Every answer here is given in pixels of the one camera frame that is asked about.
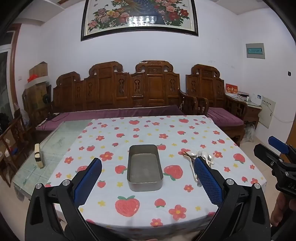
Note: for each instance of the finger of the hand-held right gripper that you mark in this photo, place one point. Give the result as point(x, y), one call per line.
point(266, 154)
point(277, 142)

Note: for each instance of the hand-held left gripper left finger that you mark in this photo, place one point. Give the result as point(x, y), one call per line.
point(89, 183)

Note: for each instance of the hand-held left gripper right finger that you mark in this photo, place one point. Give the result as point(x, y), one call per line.
point(208, 180)

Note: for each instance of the large white spoon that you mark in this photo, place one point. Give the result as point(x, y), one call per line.
point(193, 171)

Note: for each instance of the metal spoon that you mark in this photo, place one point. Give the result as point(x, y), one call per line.
point(209, 158)
point(189, 155)

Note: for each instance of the wooden chopstick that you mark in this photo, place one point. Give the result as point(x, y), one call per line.
point(214, 156)

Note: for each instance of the metal fork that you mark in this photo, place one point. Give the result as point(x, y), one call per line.
point(199, 154)

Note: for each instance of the metal rectangular box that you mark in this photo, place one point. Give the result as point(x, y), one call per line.
point(143, 166)

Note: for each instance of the person's right hand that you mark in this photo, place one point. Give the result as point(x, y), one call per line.
point(277, 208)

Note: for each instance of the clear plastic bag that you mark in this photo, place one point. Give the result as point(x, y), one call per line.
point(251, 132)

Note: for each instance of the wooden side table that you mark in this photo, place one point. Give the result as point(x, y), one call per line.
point(253, 113)

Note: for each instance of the white blue appliance box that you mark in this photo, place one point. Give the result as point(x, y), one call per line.
point(256, 99)

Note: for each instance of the beige block with dark band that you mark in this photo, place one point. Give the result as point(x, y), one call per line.
point(38, 157)

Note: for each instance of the purple armchair cushion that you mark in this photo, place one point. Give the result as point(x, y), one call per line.
point(224, 115)

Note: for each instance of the white flat box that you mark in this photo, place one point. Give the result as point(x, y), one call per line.
point(243, 93)

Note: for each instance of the red gift box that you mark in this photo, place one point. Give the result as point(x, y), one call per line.
point(231, 89)

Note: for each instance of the long purple sofa cushion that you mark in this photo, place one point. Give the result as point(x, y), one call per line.
point(115, 112)

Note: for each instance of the strawberry flower print tablecloth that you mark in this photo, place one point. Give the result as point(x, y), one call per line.
point(143, 129)

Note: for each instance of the wooden side chair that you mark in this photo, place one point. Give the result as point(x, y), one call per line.
point(16, 139)

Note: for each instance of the carved wooden armchair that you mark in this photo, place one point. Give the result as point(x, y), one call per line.
point(208, 83)

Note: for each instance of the black small fan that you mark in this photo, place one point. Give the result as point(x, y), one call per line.
point(47, 99)

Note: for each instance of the large cardboard box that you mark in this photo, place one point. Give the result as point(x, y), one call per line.
point(35, 96)

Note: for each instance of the carved wooden sofa bench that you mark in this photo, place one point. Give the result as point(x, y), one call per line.
point(157, 88)

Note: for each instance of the red plastic decoration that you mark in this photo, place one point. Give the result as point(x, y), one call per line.
point(32, 77)

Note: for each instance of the brown cardboard box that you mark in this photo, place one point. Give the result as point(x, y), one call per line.
point(39, 69)

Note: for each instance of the wooden framed glass door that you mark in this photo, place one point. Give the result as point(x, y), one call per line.
point(5, 81)

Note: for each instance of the framed floral peacock painting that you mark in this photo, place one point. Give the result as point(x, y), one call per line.
point(138, 14)

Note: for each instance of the beige wall cabinet door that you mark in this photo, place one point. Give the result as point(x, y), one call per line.
point(267, 112)

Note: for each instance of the grey wall distribution box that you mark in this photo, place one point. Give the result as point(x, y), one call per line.
point(255, 50)

